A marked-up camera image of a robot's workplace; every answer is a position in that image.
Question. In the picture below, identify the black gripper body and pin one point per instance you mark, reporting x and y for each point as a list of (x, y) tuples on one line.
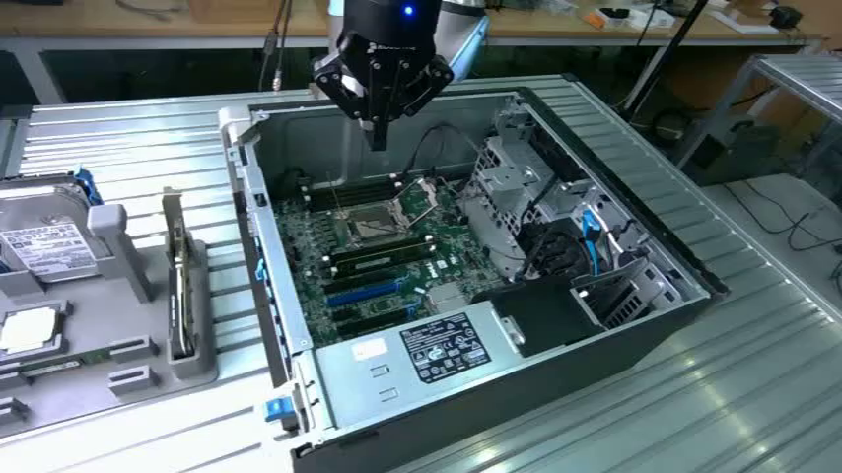
[(388, 29)]

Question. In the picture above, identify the green graphics card with fan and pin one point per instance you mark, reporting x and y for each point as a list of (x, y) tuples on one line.
[(179, 276)]

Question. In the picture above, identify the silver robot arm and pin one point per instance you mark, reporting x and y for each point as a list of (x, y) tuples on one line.
[(468, 39)]

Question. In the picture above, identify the silver metal disk bay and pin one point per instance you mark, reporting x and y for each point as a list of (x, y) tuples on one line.
[(506, 177)]

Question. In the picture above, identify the black RAM slot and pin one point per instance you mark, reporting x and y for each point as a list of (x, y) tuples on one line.
[(377, 250), (351, 194), (351, 188), (355, 199), (377, 244)]

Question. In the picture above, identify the metal socket cover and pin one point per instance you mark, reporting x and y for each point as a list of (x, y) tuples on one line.
[(414, 199)]

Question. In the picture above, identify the thin metal locking lever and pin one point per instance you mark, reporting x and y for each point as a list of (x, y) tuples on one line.
[(336, 197)]

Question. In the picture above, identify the CPU socket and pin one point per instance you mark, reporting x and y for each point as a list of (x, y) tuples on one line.
[(368, 224)]

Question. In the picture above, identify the wooden desk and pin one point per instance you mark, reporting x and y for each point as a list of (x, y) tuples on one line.
[(131, 27)]

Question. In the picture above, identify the orange and white box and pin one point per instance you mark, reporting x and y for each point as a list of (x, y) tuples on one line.
[(624, 19)]

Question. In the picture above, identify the black stand pole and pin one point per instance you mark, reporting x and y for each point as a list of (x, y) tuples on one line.
[(664, 54)]

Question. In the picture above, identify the green motherboard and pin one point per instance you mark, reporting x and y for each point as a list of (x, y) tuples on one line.
[(454, 256)]

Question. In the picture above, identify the green RAM stick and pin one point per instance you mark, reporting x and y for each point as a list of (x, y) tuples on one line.
[(381, 260), (52, 365)]

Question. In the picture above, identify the black long expansion slot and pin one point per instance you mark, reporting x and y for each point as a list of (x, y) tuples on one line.
[(375, 327), (361, 286), (368, 314)]

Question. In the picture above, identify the blue disk carrier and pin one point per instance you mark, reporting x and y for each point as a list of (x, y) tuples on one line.
[(88, 189)]

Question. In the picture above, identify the silver chipset heatsink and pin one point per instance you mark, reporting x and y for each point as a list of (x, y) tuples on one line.
[(447, 299)]

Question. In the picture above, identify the blue expansion slot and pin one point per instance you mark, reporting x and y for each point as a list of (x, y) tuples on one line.
[(364, 295)]

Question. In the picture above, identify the white flat box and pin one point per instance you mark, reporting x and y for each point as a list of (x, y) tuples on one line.
[(739, 22)]

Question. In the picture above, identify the black floor device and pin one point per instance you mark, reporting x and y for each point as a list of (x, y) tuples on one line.
[(736, 153)]

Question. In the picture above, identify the black plastic shroud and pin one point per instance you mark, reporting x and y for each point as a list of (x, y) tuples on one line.
[(539, 315)]

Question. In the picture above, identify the silver vented drive cage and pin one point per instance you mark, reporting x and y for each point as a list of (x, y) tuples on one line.
[(618, 300)]

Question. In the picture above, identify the silver hard disk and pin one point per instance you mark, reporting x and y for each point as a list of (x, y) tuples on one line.
[(45, 241)]

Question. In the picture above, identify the black power adapter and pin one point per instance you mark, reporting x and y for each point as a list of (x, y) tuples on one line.
[(786, 16)]

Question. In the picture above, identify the metal slat side table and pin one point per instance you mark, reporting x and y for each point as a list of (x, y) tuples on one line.
[(802, 74)]

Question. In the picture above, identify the grey printed parts rack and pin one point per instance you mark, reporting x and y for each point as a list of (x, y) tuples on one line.
[(131, 320)]

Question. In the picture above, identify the silver power supply unit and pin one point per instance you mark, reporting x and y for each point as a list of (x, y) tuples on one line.
[(368, 374)]

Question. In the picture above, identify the black open PC case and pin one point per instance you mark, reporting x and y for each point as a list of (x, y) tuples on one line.
[(591, 374)]

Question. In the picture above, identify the blue case latch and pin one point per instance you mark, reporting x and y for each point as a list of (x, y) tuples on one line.
[(277, 410)]

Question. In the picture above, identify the silver CPU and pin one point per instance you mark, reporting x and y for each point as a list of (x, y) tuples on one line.
[(27, 327)]

